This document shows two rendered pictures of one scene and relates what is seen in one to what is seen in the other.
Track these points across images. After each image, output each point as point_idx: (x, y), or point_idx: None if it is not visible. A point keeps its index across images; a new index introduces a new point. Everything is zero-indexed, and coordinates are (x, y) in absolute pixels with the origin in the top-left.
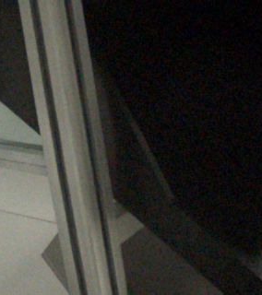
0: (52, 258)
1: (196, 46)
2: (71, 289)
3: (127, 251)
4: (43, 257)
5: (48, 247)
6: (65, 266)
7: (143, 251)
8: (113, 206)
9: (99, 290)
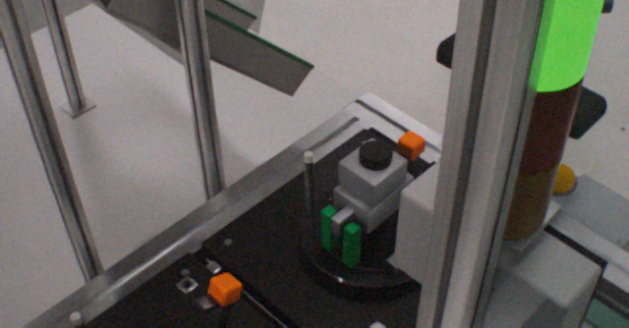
0: (115, 8)
1: None
2: None
3: None
4: (108, 12)
5: (112, 3)
6: None
7: None
8: None
9: None
